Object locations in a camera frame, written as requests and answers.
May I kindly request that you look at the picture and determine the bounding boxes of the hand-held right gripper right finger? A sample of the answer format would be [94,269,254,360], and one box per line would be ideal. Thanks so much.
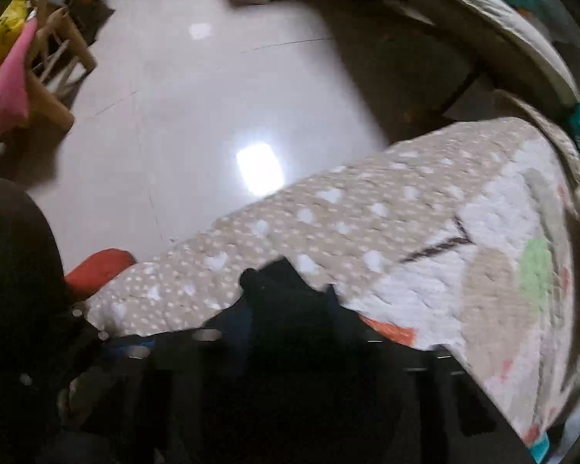
[341,333,498,464]

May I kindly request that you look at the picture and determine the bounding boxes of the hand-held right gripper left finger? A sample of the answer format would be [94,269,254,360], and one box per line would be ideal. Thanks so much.
[155,295,259,464]

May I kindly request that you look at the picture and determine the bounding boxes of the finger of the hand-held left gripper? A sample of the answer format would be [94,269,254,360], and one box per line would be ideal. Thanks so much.
[70,307,158,365]

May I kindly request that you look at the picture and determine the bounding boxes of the dark pants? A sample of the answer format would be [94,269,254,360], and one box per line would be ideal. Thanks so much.
[239,256,368,349]

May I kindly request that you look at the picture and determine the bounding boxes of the red slipper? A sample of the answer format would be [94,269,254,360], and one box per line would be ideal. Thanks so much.
[64,248,137,301]

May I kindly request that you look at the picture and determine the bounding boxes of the beige printed blanket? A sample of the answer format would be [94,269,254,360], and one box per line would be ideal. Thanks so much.
[84,116,580,451]

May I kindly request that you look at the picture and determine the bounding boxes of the pink cloth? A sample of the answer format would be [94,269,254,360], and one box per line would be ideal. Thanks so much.
[0,19,38,155]

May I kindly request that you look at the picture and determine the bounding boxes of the wooden chair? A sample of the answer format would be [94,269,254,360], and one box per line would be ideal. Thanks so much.
[23,0,98,132]

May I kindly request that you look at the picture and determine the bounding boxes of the yellow printed cloth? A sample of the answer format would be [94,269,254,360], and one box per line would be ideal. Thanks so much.
[0,0,31,89]

